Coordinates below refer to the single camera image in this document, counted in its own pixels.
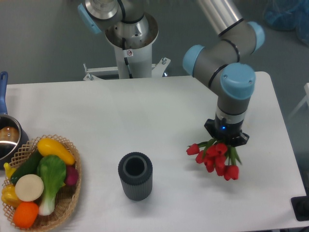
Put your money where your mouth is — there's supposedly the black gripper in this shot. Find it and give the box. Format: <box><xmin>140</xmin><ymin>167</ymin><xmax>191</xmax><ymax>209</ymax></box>
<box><xmin>204</xmin><ymin>116</ymin><xmax>249</xmax><ymax>147</ymax></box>

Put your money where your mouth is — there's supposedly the yellow banana tip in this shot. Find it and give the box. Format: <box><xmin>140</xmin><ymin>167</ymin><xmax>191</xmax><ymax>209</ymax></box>
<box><xmin>3</xmin><ymin>162</ymin><xmax>16</xmax><ymax>179</ymax></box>

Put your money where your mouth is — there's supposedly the white frame at right edge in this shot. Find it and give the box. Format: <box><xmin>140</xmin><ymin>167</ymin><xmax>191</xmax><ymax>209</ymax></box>
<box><xmin>288</xmin><ymin>83</ymin><xmax>309</xmax><ymax>119</ymax></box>

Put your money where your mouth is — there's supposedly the black device at table edge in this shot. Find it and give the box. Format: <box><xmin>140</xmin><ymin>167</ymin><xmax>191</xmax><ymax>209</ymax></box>
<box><xmin>291</xmin><ymin>196</ymin><xmax>309</xmax><ymax>221</ymax></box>

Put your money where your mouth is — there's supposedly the dark grey ribbed vase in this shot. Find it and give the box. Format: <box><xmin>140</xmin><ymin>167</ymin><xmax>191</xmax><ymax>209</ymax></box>
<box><xmin>118</xmin><ymin>152</ymin><xmax>153</xmax><ymax>201</ymax></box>

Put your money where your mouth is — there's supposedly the yellow squash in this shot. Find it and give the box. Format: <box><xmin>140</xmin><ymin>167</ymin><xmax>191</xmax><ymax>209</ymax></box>
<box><xmin>37</xmin><ymin>138</ymin><xmax>75</xmax><ymax>165</ymax></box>

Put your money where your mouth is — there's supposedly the blue handled saucepan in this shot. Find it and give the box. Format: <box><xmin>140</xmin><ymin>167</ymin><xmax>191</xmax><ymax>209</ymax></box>
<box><xmin>0</xmin><ymin>71</ymin><xmax>28</xmax><ymax>171</ymax></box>

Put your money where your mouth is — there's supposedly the dark green cucumber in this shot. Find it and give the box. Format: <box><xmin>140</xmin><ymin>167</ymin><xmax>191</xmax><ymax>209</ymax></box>
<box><xmin>10</xmin><ymin>150</ymin><xmax>43</xmax><ymax>185</ymax></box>

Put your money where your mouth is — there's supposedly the blue plastic bag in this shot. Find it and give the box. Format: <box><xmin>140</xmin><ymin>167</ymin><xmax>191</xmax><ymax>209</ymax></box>
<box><xmin>263</xmin><ymin>0</ymin><xmax>309</xmax><ymax>45</ymax></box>

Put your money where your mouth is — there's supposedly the cream round radish slice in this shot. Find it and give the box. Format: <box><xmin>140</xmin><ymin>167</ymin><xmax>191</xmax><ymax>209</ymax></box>
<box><xmin>15</xmin><ymin>174</ymin><xmax>44</xmax><ymax>202</ymax></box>

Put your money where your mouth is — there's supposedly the black cable on pedestal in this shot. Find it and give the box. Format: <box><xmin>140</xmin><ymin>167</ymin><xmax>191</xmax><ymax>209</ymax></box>
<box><xmin>121</xmin><ymin>37</ymin><xmax>133</xmax><ymax>79</ymax></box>

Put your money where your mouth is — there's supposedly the purple red radish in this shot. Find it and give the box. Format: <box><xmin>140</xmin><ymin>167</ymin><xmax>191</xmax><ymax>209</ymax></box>
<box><xmin>64</xmin><ymin>166</ymin><xmax>79</xmax><ymax>186</ymax></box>

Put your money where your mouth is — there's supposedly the red tulip bouquet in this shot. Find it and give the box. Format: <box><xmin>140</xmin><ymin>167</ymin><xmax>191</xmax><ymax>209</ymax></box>
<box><xmin>186</xmin><ymin>138</ymin><xmax>242</xmax><ymax>181</ymax></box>

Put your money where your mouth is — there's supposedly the woven wicker basket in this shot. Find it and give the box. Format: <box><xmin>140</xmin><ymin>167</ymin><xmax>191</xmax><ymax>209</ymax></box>
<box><xmin>0</xmin><ymin>135</ymin><xmax>82</xmax><ymax>232</ymax></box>

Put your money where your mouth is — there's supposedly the yellow bell pepper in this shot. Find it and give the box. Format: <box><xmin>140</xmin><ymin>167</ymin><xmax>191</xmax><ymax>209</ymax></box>
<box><xmin>1</xmin><ymin>184</ymin><xmax>22</xmax><ymax>208</ymax></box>

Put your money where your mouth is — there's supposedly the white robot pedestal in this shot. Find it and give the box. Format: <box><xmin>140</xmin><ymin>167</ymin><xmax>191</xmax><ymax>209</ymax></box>
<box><xmin>83</xmin><ymin>45</ymin><xmax>171</xmax><ymax>81</ymax></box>

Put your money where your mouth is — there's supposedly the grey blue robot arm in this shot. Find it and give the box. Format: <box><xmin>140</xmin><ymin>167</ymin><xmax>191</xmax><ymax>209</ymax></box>
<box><xmin>78</xmin><ymin>0</ymin><xmax>265</xmax><ymax>147</ymax></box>

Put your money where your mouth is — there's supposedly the green bok choy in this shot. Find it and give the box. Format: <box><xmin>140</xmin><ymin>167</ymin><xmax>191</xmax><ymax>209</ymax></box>
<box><xmin>37</xmin><ymin>155</ymin><xmax>66</xmax><ymax>216</ymax></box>

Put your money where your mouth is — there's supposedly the orange fruit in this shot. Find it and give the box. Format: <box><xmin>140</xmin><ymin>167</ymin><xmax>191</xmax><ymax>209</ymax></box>
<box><xmin>13</xmin><ymin>202</ymin><xmax>39</xmax><ymax>229</ymax></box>

